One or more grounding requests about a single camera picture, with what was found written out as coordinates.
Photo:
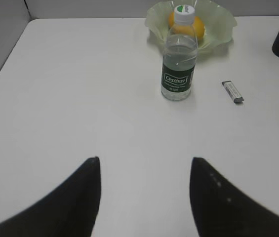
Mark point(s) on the yellow mango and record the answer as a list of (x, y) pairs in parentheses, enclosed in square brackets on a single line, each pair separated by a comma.
[(199, 29)]

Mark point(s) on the clear plastic water bottle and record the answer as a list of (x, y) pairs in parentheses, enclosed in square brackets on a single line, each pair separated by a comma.
[(179, 55)]

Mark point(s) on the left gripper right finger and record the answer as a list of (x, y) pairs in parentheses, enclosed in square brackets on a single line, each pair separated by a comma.
[(222, 210)]

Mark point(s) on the white grey eraser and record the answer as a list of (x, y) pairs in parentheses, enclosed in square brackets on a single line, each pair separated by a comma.
[(232, 91)]

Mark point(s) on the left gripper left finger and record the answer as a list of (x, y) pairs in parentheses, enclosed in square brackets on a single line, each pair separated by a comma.
[(68, 211)]

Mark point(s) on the pale green wavy plate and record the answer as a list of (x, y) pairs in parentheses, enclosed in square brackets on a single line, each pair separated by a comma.
[(218, 22)]

